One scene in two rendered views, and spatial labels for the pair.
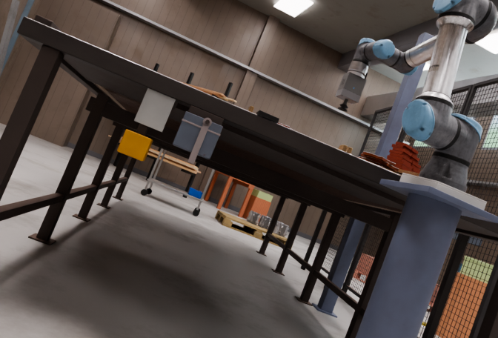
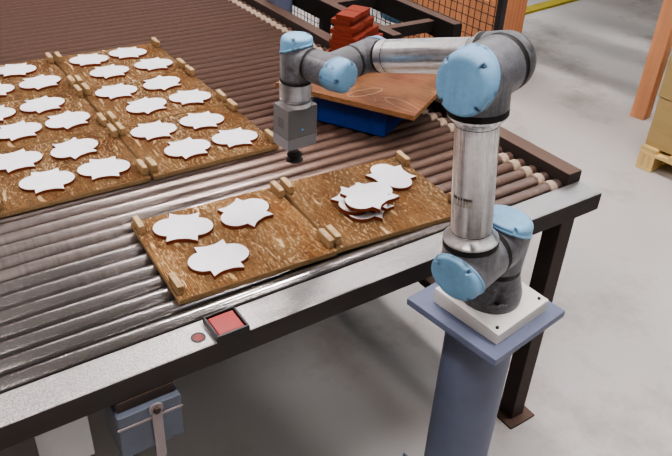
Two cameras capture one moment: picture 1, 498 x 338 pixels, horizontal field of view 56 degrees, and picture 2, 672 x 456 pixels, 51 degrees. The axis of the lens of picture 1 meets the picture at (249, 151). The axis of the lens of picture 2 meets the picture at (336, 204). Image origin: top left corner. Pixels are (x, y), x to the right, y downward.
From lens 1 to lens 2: 1.43 m
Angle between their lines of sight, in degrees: 45
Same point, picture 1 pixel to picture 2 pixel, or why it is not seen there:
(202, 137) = (161, 426)
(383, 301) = (454, 433)
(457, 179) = (513, 299)
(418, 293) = (490, 414)
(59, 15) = not seen: outside the picture
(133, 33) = not seen: outside the picture
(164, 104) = (74, 430)
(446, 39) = (475, 159)
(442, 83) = (481, 225)
